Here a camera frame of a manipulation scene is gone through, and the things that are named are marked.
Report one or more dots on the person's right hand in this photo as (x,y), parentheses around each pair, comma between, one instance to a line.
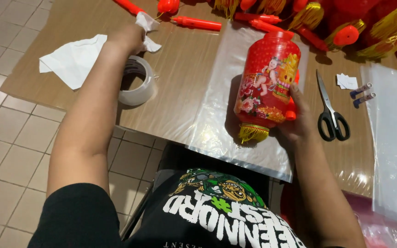
(298,129)

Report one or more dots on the person's left hand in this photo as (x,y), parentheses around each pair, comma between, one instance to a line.
(126,39)

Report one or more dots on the person's left fingers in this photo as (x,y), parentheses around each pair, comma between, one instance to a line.
(140,39)

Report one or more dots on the red printed plastic lantern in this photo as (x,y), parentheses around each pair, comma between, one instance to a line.
(265,86)

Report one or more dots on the clear adhesive tape roll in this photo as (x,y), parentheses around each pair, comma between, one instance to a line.
(140,88)

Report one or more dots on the flat white tissue sheet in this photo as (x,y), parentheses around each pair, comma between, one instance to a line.
(72,60)

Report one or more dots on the clear plastic bag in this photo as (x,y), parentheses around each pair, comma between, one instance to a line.
(212,113)

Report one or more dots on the black printed t-shirt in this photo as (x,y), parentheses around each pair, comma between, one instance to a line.
(198,217)

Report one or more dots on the small white paper slips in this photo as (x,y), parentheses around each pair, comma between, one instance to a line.
(347,82)

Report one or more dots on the heap of red tasselled lanterns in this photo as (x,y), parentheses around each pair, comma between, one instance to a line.
(364,27)

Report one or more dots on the small blue battery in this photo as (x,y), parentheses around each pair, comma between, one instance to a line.
(364,100)
(360,90)

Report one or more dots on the stack of clear plastic bags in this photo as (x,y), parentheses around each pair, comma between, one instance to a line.
(396,137)

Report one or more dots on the pink plastic bag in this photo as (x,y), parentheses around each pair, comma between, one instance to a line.
(388,230)

